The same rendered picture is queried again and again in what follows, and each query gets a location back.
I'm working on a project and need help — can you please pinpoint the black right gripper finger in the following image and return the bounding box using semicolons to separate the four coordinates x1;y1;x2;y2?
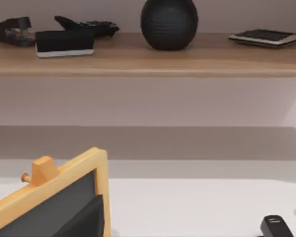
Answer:
53;194;106;237

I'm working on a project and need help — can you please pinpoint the wooden framed blackboard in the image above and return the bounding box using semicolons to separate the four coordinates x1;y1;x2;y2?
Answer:
0;147;112;237

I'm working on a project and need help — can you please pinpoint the wooden shelf board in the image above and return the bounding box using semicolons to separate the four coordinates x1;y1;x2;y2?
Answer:
0;32;296;79

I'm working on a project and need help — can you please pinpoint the black eraser with white base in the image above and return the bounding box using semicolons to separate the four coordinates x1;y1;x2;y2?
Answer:
35;30;95;59

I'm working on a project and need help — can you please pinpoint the black rounded device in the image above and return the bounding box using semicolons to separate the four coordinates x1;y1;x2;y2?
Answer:
259;214;295;237

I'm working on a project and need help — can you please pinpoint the black remote control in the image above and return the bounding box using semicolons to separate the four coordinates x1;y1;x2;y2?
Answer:
54;15;120;39

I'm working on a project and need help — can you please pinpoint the black stapler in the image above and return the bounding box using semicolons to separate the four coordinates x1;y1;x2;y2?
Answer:
0;16;37;48

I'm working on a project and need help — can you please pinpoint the black round textured speaker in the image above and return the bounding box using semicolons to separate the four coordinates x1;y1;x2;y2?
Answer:
140;0;199;51

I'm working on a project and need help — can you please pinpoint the grey calculator with black keys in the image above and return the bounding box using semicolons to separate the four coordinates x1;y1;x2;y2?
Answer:
228;29;296;48

